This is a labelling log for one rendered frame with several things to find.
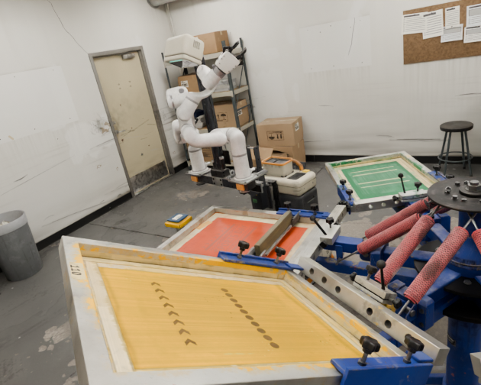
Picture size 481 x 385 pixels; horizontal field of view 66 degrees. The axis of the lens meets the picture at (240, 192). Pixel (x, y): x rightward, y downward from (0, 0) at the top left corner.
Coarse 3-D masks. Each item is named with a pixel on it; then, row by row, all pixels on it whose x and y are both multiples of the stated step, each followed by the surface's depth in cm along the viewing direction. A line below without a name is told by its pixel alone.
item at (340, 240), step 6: (336, 240) 169; (342, 240) 169; (348, 240) 168; (354, 240) 167; (360, 240) 166; (330, 246) 171; (342, 246) 167; (348, 246) 166; (354, 246) 164; (348, 252) 167
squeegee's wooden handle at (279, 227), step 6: (282, 216) 196; (288, 216) 198; (276, 222) 191; (282, 222) 193; (288, 222) 198; (270, 228) 186; (276, 228) 187; (282, 228) 193; (270, 234) 182; (276, 234) 188; (264, 240) 178; (270, 240) 182; (258, 246) 174; (264, 246) 178; (270, 246) 183; (258, 252) 175
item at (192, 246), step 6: (198, 234) 218; (204, 234) 216; (192, 240) 212; (198, 240) 211; (204, 240) 210; (186, 246) 207; (192, 246) 205; (198, 246) 204; (252, 246) 194; (276, 246) 190; (282, 246) 189; (186, 252) 200; (192, 252) 199; (198, 252) 198; (204, 252) 197; (210, 252) 196; (216, 252) 195; (234, 252) 192; (246, 252) 190; (270, 252) 186; (288, 252) 183; (282, 258) 179
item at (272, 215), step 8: (216, 208) 239; (224, 208) 237; (232, 208) 235; (240, 208) 232; (200, 216) 231; (208, 216) 235; (256, 216) 224; (264, 216) 221; (272, 216) 218; (280, 216) 215; (192, 224) 223; (200, 224) 229; (320, 224) 196; (184, 232) 217; (312, 232) 190; (168, 240) 210; (176, 240) 211; (304, 240) 184; (160, 248) 202; (168, 248) 206; (304, 248) 177; (296, 256) 172
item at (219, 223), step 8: (216, 224) 226; (224, 224) 224; (240, 224) 220; (248, 224) 218; (256, 224) 217; (264, 224) 215; (272, 224) 213; (200, 232) 219; (208, 232) 217; (216, 232) 216; (256, 232) 207; (264, 232) 206; (288, 232) 201; (296, 232) 199; (304, 232) 198; (248, 240) 201; (256, 240) 199; (288, 240) 194; (296, 240) 192
